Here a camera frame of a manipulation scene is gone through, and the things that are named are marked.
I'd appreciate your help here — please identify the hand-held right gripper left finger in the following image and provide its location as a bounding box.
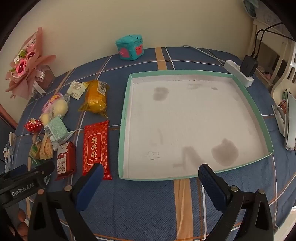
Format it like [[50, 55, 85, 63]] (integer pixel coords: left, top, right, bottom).
[[27, 163, 104, 241]]

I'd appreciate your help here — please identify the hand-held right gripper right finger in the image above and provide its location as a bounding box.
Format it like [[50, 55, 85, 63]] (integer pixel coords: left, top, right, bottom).
[[198, 163, 274, 241]]

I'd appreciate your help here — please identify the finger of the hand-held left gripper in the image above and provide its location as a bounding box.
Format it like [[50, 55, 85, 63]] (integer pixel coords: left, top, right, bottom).
[[0, 161, 55, 184]]

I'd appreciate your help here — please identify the cookie packet with green label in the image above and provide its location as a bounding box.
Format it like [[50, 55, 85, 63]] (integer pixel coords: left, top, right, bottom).
[[28, 140, 42, 160]]

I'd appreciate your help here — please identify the beige cracker packet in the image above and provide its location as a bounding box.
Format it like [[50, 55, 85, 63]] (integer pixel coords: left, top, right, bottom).
[[39, 136, 55, 160]]

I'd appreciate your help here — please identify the dark red snack packet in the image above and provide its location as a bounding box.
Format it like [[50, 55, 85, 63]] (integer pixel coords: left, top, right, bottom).
[[55, 142, 77, 181]]

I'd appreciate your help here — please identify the small red snack packet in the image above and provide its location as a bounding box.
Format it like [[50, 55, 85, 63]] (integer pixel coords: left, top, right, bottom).
[[83, 120, 113, 181]]

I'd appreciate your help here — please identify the small red candy packet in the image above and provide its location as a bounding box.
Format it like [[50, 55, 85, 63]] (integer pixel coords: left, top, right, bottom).
[[24, 118, 44, 133]]

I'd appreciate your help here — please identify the teal patterned snack packet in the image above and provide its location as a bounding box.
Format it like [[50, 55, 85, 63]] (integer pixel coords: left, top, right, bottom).
[[44, 116, 75, 150]]

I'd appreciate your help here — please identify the white bun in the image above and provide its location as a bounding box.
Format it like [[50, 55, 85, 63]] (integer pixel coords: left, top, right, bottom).
[[52, 97, 70, 117]]

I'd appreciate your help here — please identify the white tray with teal rim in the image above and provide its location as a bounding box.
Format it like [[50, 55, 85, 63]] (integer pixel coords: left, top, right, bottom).
[[117, 71, 274, 181]]

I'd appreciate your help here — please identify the pink snack packet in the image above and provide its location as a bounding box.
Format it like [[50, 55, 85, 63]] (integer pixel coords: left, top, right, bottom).
[[42, 93, 64, 112]]

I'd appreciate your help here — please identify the yellow cake packet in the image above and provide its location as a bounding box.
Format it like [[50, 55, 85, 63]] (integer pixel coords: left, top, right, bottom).
[[78, 80, 110, 116]]

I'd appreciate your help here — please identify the white snack packet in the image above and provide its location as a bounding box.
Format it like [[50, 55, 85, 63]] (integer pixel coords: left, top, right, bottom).
[[65, 80, 89, 100]]

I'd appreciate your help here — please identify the person's left hand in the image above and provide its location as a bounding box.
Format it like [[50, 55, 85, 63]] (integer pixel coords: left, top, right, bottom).
[[18, 210, 28, 237]]

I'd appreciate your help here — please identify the crumpled blue white wrapper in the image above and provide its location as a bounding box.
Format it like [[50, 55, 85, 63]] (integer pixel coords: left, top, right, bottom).
[[2, 132, 17, 173]]

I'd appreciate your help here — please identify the reddish brown furniture edge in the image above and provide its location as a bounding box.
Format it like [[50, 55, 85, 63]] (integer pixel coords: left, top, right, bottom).
[[0, 102, 19, 130]]

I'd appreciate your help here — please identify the blue plaid tablecloth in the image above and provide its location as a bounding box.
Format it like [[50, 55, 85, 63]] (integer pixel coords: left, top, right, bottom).
[[5, 47, 296, 241]]

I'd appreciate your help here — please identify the glass vase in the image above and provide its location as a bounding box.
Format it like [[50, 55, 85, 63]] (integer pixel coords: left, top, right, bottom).
[[32, 65, 56, 95]]

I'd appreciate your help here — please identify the white plastic device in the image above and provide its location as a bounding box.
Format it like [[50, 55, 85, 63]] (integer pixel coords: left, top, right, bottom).
[[272, 91, 296, 151]]

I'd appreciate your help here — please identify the pink flower bouquet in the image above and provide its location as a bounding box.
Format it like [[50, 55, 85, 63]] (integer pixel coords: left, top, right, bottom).
[[5, 27, 57, 99]]

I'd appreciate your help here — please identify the white power strip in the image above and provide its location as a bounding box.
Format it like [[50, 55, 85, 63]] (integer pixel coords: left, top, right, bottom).
[[224, 60, 254, 88]]

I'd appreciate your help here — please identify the black power adapter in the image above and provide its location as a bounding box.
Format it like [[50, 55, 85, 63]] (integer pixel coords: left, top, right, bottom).
[[239, 55, 259, 78]]

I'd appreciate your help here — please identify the teal toy box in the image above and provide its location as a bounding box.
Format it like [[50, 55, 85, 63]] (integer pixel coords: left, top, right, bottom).
[[116, 34, 144, 61]]

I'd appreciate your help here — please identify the white chair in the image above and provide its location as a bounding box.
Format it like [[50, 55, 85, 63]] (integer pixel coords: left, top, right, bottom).
[[248, 19, 296, 109]]

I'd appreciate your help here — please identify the teal patterned cushion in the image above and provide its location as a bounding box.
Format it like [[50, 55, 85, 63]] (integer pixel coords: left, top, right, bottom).
[[243, 0, 258, 18]]

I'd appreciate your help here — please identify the white cable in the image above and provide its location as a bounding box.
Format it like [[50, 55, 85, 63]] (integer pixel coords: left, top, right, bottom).
[[181, 45, 226, 63]]

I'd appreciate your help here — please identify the black cable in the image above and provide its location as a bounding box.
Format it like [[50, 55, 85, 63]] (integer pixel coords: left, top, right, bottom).
[[253, 22, 296, 58]]

